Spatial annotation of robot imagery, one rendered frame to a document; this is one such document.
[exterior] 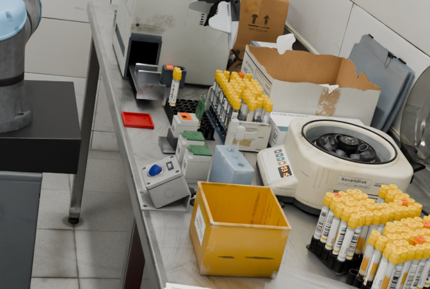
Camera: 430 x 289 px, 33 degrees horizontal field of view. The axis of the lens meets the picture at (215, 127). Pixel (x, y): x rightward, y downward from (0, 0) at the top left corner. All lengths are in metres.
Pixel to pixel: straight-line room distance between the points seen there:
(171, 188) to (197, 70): 0.67
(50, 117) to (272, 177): 0.45
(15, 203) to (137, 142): 0.30
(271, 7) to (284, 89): 0.67
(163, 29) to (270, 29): 0.56
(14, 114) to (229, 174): 0.41
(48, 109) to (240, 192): 0.45
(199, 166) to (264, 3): 0.99
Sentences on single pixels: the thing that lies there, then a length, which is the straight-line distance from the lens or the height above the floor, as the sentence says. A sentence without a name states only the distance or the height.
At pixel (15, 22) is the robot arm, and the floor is 1.15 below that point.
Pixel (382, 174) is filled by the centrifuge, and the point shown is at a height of 0.99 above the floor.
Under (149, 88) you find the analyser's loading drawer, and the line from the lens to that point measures 1.72.
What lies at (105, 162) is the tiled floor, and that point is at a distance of 3.34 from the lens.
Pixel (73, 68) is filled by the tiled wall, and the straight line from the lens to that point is 3.28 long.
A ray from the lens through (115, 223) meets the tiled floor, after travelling 2.90.
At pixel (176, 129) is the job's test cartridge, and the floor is 0.93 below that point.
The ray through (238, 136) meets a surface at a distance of 1.31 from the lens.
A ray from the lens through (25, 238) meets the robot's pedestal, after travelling 1.46.
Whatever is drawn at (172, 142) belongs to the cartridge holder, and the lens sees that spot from 1.52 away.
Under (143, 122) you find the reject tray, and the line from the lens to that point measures 1.65.
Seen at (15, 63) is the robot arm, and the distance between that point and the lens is 1.35.
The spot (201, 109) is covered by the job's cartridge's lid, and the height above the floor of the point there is 0.98.
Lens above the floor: 1.55
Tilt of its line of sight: 23 degrees down
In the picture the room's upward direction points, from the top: 12 degrees clockwise
